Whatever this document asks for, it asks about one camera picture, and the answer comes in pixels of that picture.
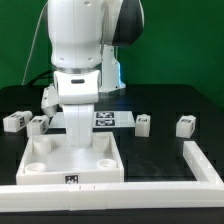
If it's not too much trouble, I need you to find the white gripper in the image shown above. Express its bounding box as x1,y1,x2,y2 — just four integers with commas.
54,70,101,148

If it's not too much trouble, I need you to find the white square tabletop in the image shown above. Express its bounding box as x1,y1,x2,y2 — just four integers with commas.
16,132,124,185

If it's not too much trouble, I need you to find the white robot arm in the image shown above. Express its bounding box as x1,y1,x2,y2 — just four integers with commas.
41,0,144,148

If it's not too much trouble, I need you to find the white marker tag sheet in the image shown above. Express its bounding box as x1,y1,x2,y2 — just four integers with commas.
50,111,135,128

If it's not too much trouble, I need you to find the white L-shaped fence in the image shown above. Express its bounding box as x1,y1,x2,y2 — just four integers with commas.
0,141,224,212

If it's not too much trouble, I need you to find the black cable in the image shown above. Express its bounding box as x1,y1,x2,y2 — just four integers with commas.
26,69,55,86

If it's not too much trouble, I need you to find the white cable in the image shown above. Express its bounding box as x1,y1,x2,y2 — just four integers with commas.
21,6,48,86

